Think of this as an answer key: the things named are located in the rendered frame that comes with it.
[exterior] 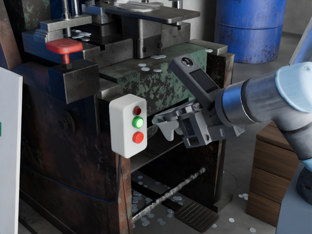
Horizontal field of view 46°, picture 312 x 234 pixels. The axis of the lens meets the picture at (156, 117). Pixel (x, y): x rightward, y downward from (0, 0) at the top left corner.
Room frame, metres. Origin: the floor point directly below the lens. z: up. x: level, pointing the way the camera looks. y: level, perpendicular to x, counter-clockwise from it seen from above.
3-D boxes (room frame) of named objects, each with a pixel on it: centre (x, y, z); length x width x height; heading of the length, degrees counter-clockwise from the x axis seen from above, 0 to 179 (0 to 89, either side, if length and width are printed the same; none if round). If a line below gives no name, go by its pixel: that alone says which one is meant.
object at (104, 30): (1.17, 0.15, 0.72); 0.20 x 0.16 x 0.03; 138
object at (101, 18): (1.16, 0.14, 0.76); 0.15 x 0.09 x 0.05; 138
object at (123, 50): (1.16, 0.14, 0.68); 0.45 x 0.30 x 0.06; 138
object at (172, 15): (1.05, 0.01, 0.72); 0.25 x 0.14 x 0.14; 48
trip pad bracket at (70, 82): (0.78, 0.18, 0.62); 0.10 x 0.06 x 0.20; 138
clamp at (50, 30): (1.04, 0.26, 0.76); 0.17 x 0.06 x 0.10; 138
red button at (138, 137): (0.75, 0.04, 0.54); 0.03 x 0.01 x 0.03; 138
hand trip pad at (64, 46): (0.77, 0.20, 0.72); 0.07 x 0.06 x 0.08; 48
